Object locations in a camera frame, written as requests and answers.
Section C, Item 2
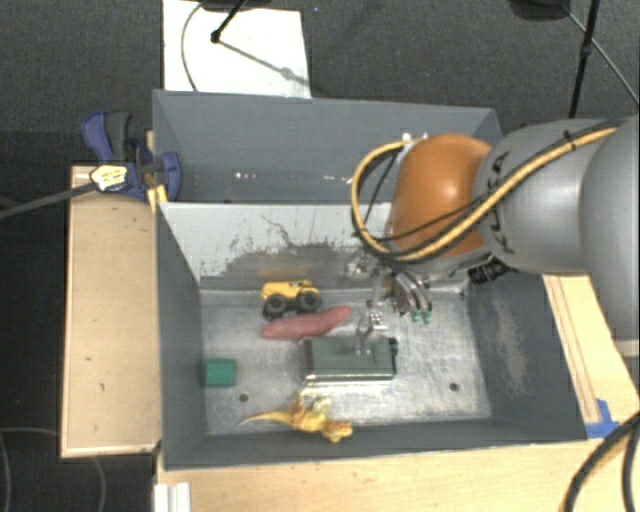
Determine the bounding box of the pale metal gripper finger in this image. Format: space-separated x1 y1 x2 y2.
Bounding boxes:
354 312 372 355
367 310 388 356

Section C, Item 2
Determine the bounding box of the dark green flat block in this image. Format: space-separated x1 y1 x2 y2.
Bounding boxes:
299 335 400 384

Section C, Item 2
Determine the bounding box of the pink toy sweet potato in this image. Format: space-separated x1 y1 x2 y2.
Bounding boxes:
260 305 352 341

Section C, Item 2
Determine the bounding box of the grey metal bin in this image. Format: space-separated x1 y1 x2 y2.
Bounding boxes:
151 89 589 472

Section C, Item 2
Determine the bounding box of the yellow toy truck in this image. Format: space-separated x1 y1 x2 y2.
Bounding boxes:
260 279 323 322

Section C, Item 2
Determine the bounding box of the yellow toy dinosaur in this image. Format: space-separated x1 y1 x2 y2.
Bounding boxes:
238 394 355 444

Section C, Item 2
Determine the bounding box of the small green block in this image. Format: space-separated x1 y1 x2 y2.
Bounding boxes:
201 357 238 388

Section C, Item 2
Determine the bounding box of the pale wood flat board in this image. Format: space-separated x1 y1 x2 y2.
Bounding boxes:
60 164 163 459

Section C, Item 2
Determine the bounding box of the black cylinder on white bracket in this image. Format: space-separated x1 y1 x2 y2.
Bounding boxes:
433 261 512 290

